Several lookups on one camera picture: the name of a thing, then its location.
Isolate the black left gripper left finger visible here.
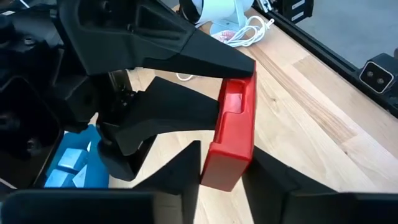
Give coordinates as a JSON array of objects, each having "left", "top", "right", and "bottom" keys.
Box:
[{"left": 0, "top": 139, "right": 203, "bottom": 224}]

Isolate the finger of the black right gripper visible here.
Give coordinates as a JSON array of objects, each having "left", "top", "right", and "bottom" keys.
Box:
[
  {"left": 57, "top": 0, "right": 256, "bottom": 78},
  {"left": 96, "top": 76, "right": 220, "bottom": 183}
]

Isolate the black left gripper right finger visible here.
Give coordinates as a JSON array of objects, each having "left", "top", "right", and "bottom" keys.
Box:
[{"left": 242, "top": 146, "right": 398, "bottom": 224}]

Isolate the red charger with display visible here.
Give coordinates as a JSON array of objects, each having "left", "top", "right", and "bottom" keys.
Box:
[{"left": 200, "top": 60, "right": 258, "bottom": 193}]

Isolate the light blue wall charger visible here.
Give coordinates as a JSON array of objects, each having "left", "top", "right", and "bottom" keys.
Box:
[{"left": 57, "top": 147, "right": 90, "bottom": 172}]

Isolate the teal blue storage bin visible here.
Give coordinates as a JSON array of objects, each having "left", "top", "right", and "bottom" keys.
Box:
[{"left": 43, "top": 124, "right": 110, "bottom": 189}]

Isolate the black box with white labels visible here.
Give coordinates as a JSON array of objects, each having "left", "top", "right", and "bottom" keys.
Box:
[{"left": 262, "top": 0, "right": 315, "bottom": 25}]

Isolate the white round wireless charger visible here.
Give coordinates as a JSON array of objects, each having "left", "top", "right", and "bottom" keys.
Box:
[{"left": 175, "top": 72, "right": 196, "bottom": 82}]

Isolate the white coiled cable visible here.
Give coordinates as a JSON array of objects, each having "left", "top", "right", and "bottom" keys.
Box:
[{"left": 211, "top": 15, "right": 276, "bottom": 49}]

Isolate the black camera with white bezel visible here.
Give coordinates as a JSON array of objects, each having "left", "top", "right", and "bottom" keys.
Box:
[{"left": 359, "top": 60, "right": 396, "bottom": 94}]

